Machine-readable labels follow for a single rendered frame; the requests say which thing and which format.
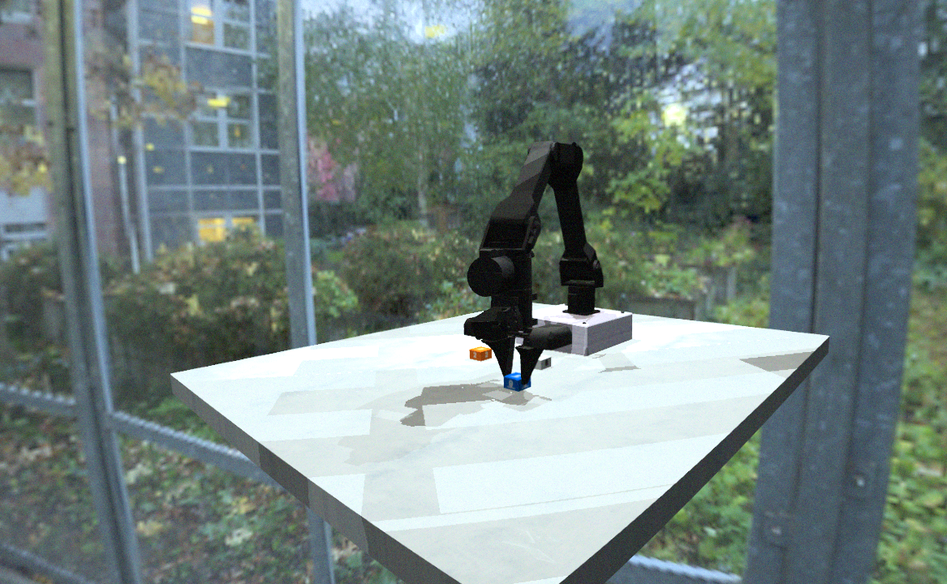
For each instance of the orange block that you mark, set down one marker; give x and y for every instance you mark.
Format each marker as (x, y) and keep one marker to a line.
(480, 353)

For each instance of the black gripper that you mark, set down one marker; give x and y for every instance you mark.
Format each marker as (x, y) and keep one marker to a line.
(535, 340)

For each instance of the blue block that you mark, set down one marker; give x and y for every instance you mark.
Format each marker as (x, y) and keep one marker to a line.
(514, 382)

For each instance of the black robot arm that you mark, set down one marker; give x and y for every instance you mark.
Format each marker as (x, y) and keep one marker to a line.
(506, 254)

